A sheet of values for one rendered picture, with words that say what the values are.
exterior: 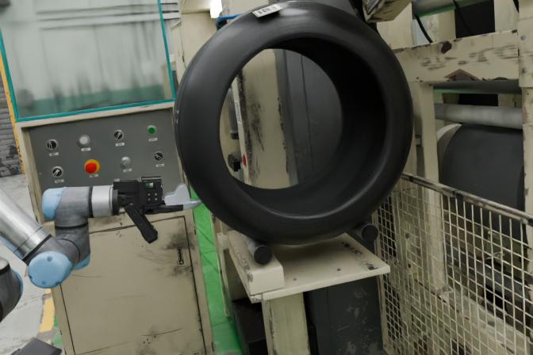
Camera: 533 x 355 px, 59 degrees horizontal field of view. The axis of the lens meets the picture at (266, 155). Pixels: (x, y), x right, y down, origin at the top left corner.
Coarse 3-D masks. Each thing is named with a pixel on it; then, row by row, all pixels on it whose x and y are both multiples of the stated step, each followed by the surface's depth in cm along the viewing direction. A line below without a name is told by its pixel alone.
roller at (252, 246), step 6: (240, 234) 131; (246, 240) 123; (252, 240) 119; (258, 240) 118; (252, 246) 116; (258, 246) 114; (264, 246) 114; (252, 252) 115; (258, 252) 113; (264, 252) 113; (270, 252) 114; (258, 258) 113; (264, 258) 114; (270, 258) 114; (264, 264) 114
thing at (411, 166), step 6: (414, 126) 151; (414, 132) 151; (414, 138) 152; (414, 144) 152; (414, 150) 152; (408, 156) 152; (414, 156) 152; (408, 162) 152; (414, 162) 153; (408, 168) 153; (414, 168) 153; (414, 174) 153; (402, 180) 153; (402, 186) 153; (408, 186) 153; (414, 186) 154
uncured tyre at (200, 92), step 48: (240, 48) 103; (288, 48) 135; (336, 48) 135; (384, 48) 112; (192, 96) 104; (384, 96) 113; (192, 144) 105; (336, 144) 145; (384, 144) 116; (240, 192) 107; (288, 192) 140; (336, 192) 140; (384, 192) 116; (288, 240) 114
